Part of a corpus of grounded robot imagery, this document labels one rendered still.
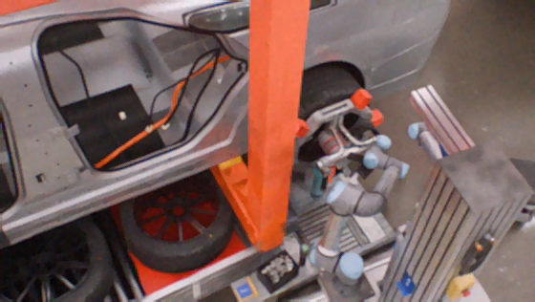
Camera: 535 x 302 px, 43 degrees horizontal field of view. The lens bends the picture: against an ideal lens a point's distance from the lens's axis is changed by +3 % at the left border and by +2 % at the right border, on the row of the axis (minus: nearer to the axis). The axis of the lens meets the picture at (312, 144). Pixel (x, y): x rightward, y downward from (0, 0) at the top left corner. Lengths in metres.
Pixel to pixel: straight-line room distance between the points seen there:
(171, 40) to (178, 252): 1.26
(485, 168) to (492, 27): 3.73
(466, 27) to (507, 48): 0.39
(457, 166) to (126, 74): 2.37
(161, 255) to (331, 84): 1.35
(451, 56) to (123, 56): 2.78
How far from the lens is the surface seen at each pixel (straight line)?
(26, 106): 3.08
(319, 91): 3.67
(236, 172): 3.92
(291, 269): 3.78
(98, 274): 3.88
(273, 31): 2.40
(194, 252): 3.88
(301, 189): 4.41
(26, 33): 2.98
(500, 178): 2.46
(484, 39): 5.97
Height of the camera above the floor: 3.94
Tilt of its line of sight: 53 degrees down
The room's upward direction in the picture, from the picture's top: 8 degrees clockwise
